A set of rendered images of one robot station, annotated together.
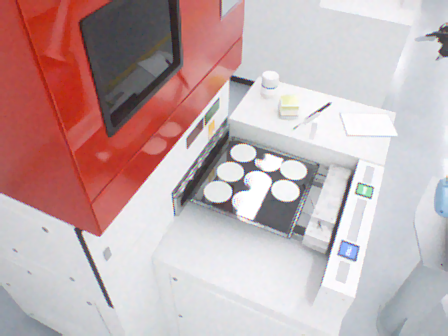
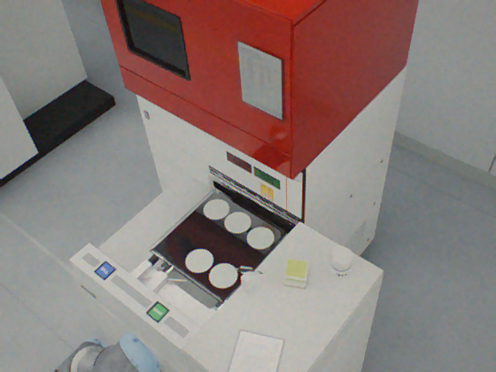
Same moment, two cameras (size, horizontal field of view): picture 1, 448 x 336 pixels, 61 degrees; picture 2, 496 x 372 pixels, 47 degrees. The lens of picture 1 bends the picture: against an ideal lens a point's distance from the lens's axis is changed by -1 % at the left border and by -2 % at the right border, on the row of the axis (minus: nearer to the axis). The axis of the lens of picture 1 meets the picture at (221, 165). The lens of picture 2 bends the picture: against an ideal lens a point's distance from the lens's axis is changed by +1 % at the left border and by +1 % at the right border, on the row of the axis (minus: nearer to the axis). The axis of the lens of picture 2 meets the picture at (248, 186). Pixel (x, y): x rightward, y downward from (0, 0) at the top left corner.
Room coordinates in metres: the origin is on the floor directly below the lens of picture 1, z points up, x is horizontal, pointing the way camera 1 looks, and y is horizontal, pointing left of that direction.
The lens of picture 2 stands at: (1.46, -1.25, 2.59)
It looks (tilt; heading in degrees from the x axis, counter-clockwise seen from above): 49 degrees down; 109
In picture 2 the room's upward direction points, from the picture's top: 5 degrees counter-clockwise
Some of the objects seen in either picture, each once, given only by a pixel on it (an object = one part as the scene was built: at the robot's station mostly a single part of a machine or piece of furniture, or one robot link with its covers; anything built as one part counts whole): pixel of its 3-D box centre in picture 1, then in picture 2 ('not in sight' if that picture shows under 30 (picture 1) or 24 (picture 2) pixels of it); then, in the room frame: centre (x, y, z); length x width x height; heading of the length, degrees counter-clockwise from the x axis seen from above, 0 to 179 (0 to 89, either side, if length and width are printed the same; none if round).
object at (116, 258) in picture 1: (175, 173); (216, 160); (0.86, 0.15, 1.02); 0.82 x 0.03 x 0.40; 156
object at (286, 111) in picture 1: (288, 106); (296, 274); (1.27, -0.27, 1.00); 0.07 x 0.07 x 0.07; 3
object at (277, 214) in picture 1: (257, 181); (219, 241); (0.95, -0.13, 0.90); 0.34 x 0.34 x 0.01; 66
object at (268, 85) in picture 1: (269, 84); (340, 262); (1.40, -0.20, 1.01); 0.07 x 0.07 x 0.10
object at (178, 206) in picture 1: (204, 166); (251, 205); (1.02, 0.07, 0.89); 0.44 x 0.02 x 0.10; 156
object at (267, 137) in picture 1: (311, 128); (287, 319); (1.26, -0.38, 0.89); 0.62 x 0.35 x 0.14; 66
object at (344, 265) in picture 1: (351, 230); (135, 302); (0.74, -0.44, 0.89); 0.55 x 0.09 x 0.14; 156
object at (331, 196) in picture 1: (327, 207); (174, 298); (0.86, -0.38, 0.87); 0.36 x 0.08 x 0.03; 156
